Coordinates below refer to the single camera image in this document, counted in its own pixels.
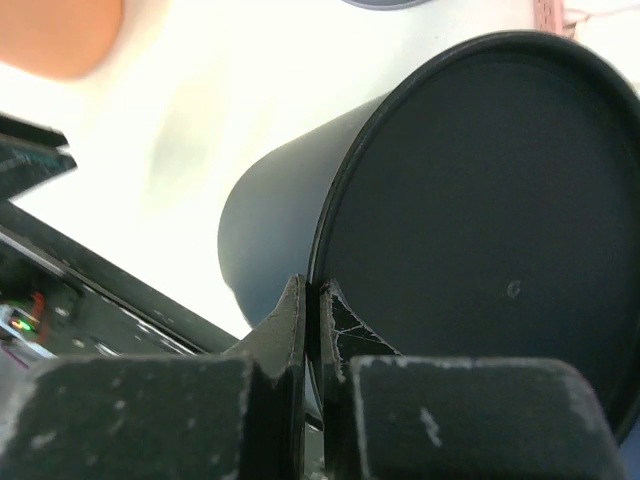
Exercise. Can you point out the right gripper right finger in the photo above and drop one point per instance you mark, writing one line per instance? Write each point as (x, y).
(389, 416)

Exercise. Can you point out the orange round bin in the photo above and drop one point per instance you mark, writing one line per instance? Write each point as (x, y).
(58, 39)

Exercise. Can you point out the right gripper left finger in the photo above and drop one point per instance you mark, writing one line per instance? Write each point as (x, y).
(235, 415)

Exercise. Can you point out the black cylindrical bin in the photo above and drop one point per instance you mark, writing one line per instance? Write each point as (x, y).
(487, 206)

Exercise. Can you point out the pink plastic tray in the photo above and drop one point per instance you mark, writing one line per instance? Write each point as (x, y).
(548, 16)

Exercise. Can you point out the grey round bin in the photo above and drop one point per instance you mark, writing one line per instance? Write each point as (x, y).
(385, 5)

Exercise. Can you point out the white cloth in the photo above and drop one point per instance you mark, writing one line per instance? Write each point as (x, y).
(607, 32)

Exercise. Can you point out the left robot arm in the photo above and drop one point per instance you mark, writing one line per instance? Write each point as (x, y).
(30, 156)

